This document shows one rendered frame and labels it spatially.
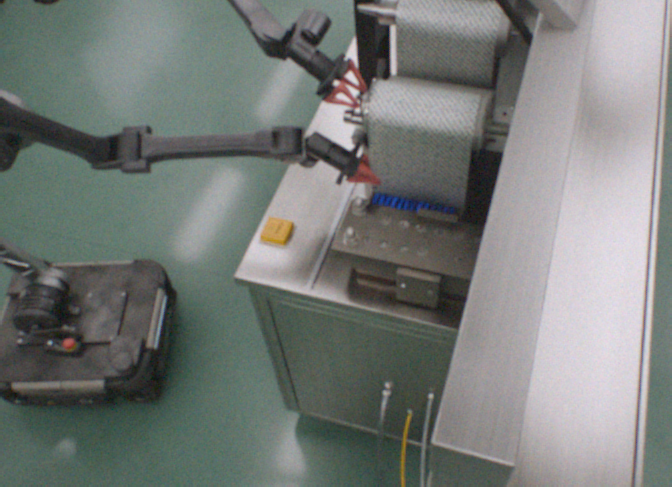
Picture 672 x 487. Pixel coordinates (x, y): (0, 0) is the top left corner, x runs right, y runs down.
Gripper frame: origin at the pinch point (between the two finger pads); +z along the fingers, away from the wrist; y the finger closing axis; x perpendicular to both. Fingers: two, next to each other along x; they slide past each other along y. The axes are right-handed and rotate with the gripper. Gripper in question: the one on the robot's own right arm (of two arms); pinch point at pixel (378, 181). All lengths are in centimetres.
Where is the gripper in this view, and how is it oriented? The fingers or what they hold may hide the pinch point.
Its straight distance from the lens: 166.8
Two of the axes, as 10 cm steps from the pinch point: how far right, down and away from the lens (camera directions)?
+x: 4.1, -4.3, -8.0
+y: -3.1, 7.6, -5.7
